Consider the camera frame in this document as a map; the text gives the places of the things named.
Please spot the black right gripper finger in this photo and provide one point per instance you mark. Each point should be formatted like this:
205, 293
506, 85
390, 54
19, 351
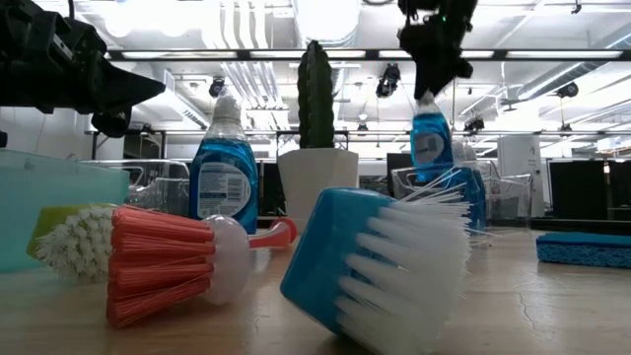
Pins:
451, 69
425, 79

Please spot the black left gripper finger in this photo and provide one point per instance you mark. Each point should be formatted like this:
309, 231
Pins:
108, 106
103, 69

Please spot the red dish brush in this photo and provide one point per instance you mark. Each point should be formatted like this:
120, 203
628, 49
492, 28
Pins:
158, 266

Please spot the blue brush white bristles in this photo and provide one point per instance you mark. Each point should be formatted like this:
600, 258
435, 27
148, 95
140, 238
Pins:
325, 246

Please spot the blue sponge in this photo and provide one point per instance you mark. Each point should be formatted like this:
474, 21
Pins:
581, 251

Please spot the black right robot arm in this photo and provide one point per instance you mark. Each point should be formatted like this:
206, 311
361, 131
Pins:
443, 10

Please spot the black track spotlight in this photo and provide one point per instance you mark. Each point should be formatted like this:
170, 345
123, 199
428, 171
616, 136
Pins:
474, 124
217, 88
568, 90
388, 81

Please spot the clear plastic bin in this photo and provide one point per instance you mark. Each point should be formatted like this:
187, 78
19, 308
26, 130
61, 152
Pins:
158, 192
512, 197

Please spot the tall green cactus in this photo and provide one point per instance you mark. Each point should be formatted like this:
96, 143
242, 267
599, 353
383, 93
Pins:
315, 98

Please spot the teal translucent plastic bin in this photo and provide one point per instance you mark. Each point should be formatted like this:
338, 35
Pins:
59, 212

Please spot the white cabinet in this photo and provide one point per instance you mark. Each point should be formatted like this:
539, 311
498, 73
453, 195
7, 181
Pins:
520, 177

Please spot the white hexagonal planter pot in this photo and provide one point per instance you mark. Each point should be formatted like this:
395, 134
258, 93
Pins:
315, 177

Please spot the black partition panel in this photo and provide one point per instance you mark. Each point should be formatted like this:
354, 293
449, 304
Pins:
581, 190

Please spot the black ceiling light rail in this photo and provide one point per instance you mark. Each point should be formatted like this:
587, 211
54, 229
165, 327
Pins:
372, 54

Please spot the silver ventilation duct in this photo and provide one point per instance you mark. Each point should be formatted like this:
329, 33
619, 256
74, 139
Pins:
325, 20

